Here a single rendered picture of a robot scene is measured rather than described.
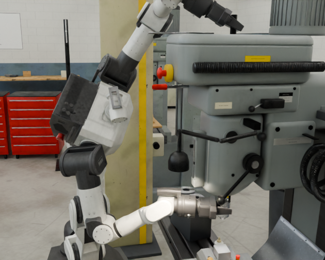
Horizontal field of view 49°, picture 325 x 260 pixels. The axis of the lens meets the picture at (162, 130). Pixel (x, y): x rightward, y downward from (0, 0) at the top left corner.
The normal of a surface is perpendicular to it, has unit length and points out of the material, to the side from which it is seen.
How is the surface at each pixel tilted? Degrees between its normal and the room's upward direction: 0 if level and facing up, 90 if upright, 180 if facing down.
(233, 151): 90
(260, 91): 90
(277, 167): 90
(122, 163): 90
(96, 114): 59
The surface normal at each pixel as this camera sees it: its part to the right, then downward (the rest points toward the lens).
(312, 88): 0.24, 0.24
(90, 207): 0.00, 0.18
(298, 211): -0.97, 0.05
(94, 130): 0.39, -0.31
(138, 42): -0.01, 0.39
